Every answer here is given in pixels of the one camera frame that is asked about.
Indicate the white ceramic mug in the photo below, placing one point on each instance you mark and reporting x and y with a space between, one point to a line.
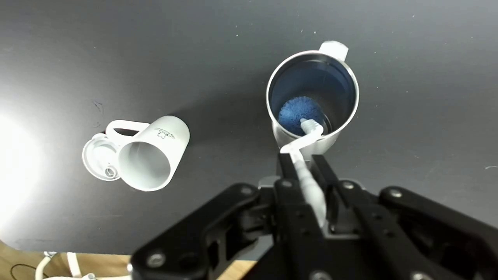
145 157

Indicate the white stirring rod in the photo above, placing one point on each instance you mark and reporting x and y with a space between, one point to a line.
309 189

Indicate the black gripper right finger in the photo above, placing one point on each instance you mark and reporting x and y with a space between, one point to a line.
409 236

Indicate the silver metal cup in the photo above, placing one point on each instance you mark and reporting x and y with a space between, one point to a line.
313 85

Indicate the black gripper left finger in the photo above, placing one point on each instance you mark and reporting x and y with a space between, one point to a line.
202 245

